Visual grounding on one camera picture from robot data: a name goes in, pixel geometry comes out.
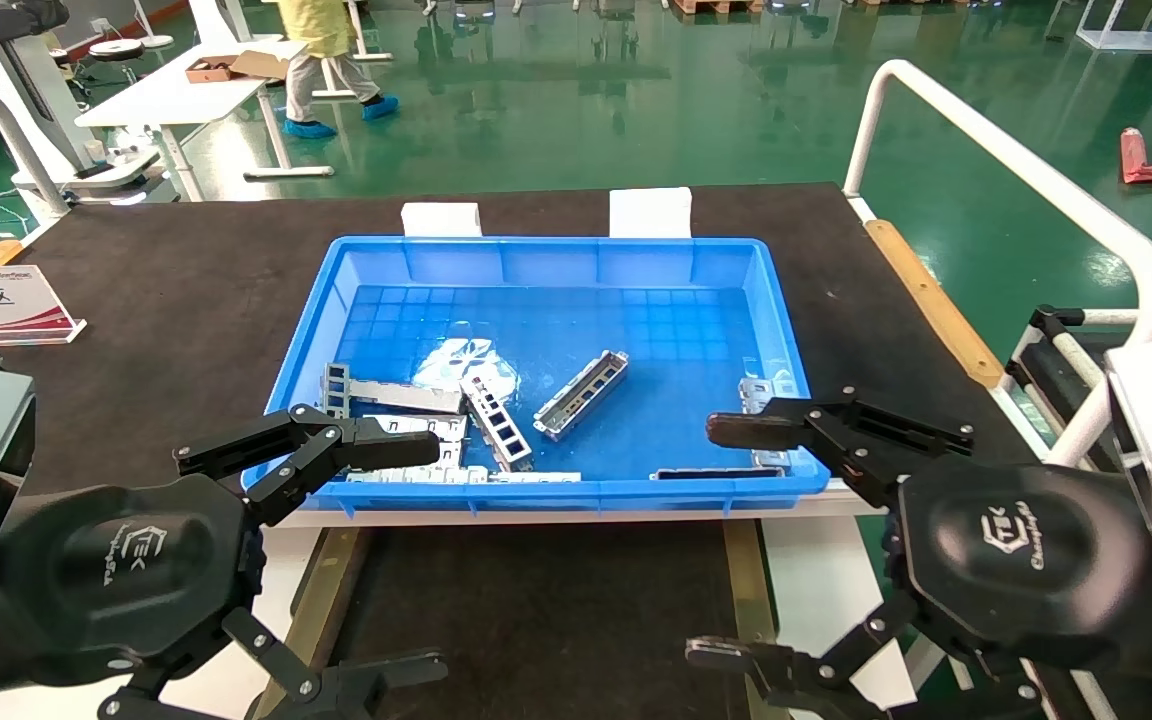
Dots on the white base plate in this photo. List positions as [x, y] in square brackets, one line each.
[106, 172]

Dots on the black round stool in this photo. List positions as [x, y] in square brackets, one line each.
[116, 48]

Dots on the white foam block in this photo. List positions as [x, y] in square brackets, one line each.
[650, 212]
[441, 220]

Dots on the white bent guard rail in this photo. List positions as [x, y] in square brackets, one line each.
[1036, 170]

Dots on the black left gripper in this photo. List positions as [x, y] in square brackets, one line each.
[126, 570]

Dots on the metal bracket with rectangular holes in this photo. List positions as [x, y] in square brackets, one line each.
[496, 425]

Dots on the black roller bracket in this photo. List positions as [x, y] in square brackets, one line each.
[1041, 365]

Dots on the clear plastic bag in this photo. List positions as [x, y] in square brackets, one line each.
[456, 362]

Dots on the open cardboard box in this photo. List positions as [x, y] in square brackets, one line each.
[211, 72]

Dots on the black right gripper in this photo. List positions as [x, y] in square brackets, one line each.
[1021, 560]

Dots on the white machine column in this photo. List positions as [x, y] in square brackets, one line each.
[26, 80]

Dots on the black table mat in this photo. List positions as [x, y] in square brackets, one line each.
[186, 300]

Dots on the long thin metal strip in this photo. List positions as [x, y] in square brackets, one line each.
[526, 477]

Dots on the long wooden edge strip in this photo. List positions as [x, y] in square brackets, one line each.
[931, 300]

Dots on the grey curved pipe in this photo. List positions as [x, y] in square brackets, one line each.
[11, 135]

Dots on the long flat metal bar part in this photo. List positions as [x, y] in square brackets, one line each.
[406, 397]

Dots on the white work table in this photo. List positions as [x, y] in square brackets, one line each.
[166, 95]

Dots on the dark metal bar part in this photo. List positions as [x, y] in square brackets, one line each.
[706, 473]

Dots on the wooden pallet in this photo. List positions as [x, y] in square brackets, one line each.
[716, 6]

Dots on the white floor frame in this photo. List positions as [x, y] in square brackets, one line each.
[1126, 40]

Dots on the blue plastic bin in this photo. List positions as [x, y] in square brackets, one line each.
[556, 300]

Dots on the metal channel bracket part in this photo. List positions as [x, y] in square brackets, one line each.
[581, 395]

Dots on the person in yellow top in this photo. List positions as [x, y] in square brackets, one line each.
[316, 30]

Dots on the silver notched metal bracket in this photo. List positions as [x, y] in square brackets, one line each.
[761, 395]

